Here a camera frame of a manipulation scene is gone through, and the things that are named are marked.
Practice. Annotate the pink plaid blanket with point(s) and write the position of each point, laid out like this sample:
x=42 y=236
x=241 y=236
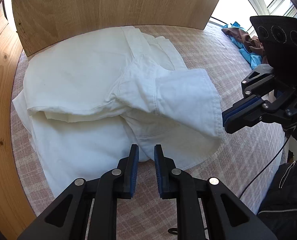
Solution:
x=238 y=160

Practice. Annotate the pine plank board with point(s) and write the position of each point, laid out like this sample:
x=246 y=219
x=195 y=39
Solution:
x=1 y=92

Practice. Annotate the brown garment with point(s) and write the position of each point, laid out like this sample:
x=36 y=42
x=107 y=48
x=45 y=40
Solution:
x=248 y=42

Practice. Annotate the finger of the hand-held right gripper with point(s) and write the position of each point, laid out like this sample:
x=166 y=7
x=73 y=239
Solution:
x=241 y=107
x=248 y=118

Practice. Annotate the blue garment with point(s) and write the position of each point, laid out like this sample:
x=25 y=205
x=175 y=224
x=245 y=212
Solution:
x=253 y=58

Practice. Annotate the white shirt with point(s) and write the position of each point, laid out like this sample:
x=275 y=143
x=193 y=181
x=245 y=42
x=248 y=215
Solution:
x=88 y=80

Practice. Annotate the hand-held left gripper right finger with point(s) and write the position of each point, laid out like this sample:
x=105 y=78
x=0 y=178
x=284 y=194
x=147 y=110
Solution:
x=158 y=170

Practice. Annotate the light oak board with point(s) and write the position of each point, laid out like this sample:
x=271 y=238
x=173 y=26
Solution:
x=113 y=5

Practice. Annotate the person's black jacket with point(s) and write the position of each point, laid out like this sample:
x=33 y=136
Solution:
x=286 y=200

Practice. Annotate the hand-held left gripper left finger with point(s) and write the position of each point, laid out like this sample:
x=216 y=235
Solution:
x=134 y=170

